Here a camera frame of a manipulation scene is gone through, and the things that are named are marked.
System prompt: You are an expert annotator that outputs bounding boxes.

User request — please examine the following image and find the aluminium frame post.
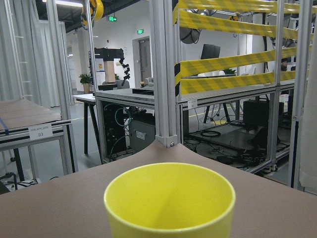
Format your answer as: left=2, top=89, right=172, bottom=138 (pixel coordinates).
left=149, top=0, right=178, bottom=148

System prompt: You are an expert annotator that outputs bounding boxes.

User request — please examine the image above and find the yellow plastic cup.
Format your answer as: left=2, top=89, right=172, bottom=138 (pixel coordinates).
left=104, top=162, right=236, bottom=238

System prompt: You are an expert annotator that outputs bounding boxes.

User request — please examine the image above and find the black monitor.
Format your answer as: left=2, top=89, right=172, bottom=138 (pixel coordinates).
left=201, top=44, right=220, bottom=60

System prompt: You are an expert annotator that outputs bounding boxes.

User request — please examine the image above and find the potted green plant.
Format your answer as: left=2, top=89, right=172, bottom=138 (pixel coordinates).
left=79, top=73, right=92, bottom=94

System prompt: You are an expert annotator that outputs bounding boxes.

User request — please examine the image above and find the yellow black hazard tape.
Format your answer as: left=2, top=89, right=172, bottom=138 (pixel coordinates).
left=173, top=0, right=317, bottom=97

